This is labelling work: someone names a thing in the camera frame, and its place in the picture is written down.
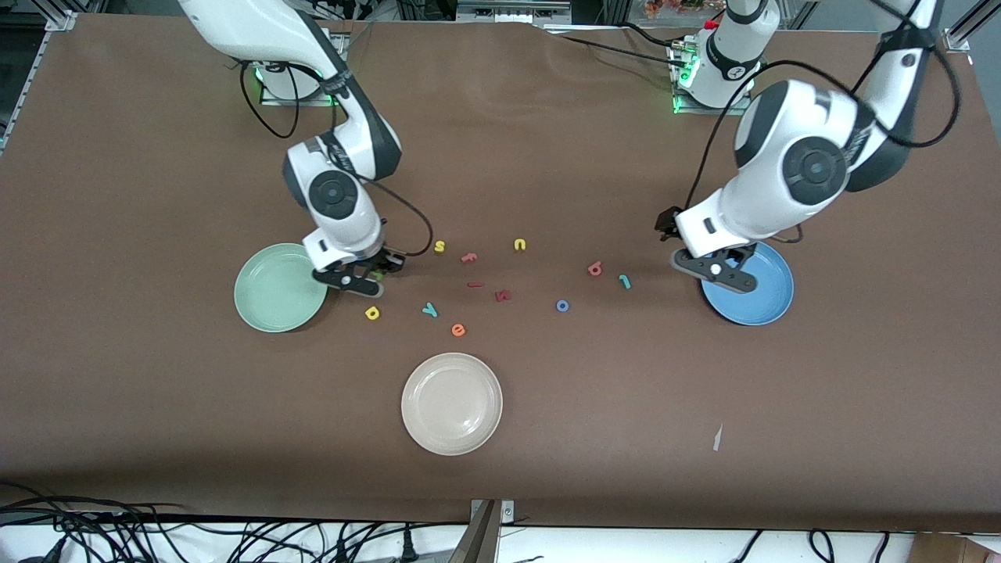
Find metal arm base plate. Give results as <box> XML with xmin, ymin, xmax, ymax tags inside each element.
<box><xmin>260</xmin><ymin>31</ymin><xmax>349</xmax><ymax>106</ymax></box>
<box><xmin>671</xmin><ymin>39</ymin><xmax>755</xmax><ymax>117</ymax></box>

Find aluminium profile bracket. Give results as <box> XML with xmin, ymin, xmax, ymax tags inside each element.
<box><xmin>450</xmin><ymin>499</ymin><xmax>517</xmax><ymax>563</ymax></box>

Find cardboard box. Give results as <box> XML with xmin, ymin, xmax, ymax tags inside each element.
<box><xmin>907</xmin><ymin>534</ymin><xmax>1001</xmax><ymax>563</ymax></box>

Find blue plate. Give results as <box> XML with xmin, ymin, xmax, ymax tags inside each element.
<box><xmin>700</xmin><ymin>240</ymin><xmax>795</xmax><ymax>327</ymax></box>

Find brown table cover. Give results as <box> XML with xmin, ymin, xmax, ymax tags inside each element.
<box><xmin>0</xmin><ymin>14</ymin><xmax>1001</xmax><ymax>534</ymax></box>

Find grey metal equipment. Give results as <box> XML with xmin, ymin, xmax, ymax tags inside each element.
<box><xmin>456</xmin><ymin>0</ymin><xmax>573</xmax><ymax>24</ymax></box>

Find orange artificial flowers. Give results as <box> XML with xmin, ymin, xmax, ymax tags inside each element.
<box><xmin>643</xmin><ymin>0</ymin><xmax>709</xmax><ymax>20</ymax></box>

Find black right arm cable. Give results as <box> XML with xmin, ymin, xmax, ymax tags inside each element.
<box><xmin>239</xmin><ymin>59</ymin><xmax>435</xmax><ymax>257</ymax></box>

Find light green plate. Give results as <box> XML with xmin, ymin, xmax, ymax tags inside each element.
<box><xmin>234</xmin><ymin>243</ymin><xmax>329</xmax><ymax>334</ymax></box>

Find beige plate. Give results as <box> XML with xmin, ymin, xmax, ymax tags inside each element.
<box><xmin>400</xmin><ymin>353</ymin><xmax>504</xmax><ymax>457</ymax></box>

